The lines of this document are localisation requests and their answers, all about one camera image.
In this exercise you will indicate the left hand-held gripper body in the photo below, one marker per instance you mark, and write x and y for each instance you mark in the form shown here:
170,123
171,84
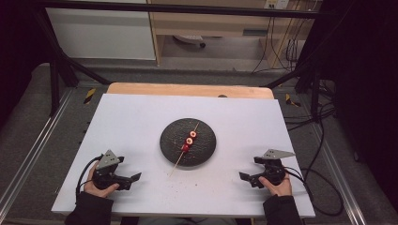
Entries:
106,175

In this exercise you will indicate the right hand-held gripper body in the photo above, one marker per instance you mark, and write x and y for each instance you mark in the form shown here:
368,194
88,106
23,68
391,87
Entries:
272,171

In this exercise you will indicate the thin bamboo skewer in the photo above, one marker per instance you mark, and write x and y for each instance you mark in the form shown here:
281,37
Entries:
177,162

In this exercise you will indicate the round black slate plate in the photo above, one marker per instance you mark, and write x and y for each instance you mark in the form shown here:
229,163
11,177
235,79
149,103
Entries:
175,137

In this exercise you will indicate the cored red hawthorn fruit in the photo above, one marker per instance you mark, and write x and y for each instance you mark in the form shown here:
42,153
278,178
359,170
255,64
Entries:
185,148
189,141
193,134

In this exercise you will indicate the person's left hand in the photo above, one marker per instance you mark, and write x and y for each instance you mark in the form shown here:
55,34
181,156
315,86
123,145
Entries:
94,190

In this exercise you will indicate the person's right hand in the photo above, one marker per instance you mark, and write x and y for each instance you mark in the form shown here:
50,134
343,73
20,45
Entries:
281,189

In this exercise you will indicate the yellow black tape strip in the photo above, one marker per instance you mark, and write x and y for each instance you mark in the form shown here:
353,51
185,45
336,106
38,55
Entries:
291,100
89,95

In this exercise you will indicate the wooden table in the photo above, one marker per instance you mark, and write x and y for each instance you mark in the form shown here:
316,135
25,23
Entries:
175,89

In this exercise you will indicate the black curtain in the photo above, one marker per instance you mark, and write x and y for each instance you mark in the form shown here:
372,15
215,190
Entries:
18,56
366,78

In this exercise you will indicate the white cabinet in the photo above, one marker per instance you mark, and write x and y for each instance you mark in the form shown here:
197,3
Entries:
100,34

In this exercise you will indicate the office chair base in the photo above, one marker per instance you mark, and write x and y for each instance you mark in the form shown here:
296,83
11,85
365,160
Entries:
189,38

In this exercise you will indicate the aluminium floor rail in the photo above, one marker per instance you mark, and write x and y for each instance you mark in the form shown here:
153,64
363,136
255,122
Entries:
34,146
341,175

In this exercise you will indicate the wall power outlet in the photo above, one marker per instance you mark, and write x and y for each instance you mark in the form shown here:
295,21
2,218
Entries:
277,3

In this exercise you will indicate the black metal frame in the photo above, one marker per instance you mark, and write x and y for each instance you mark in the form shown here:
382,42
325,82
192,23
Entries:
175,8

